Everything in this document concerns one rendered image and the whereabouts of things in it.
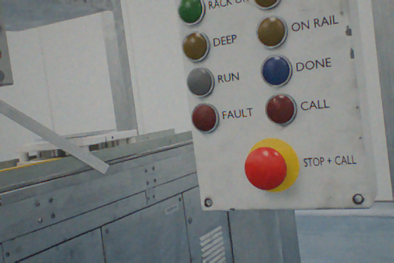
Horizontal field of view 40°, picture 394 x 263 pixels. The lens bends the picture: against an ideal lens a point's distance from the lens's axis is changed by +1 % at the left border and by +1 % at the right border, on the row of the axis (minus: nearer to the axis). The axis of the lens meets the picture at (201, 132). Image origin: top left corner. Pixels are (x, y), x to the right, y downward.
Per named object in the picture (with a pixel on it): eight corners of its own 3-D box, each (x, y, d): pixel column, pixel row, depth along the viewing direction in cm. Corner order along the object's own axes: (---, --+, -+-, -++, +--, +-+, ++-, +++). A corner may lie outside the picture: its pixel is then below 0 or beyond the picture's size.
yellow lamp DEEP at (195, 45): (207, 58, 52) (203, 29, 52) (183, 62, 53) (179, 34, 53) (210, 58, 52) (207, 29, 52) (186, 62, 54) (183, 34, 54)
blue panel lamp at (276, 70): (290, 84, 48) (286, 53, 48) (262, 87, 50) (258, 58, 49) (293, 83, 49) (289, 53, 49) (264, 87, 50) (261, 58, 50)
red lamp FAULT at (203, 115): (216, 131, 52) (212, 103, 52) (192, 133, 53) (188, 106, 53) (219, 130, 53) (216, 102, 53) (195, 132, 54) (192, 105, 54)
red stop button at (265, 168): (285, 191, 47) (280, 146, 47) (244, 193, 49) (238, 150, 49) (300, 181, 51) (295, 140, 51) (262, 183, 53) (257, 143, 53)
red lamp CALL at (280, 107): (295, 123, 48) (291, 93, 48) (266, 126, 50) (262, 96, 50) (297, 122, 49) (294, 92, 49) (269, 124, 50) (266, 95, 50)
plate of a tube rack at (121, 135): (84, 146, 137) (82, 138, 137) (15, 153, 148) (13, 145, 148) (138, 136, 158) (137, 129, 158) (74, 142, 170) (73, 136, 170)
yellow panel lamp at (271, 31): (286, 43, 48) (282, 13, 48) (257, 48, 49) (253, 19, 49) (288, 44, 49) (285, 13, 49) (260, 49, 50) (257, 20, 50)
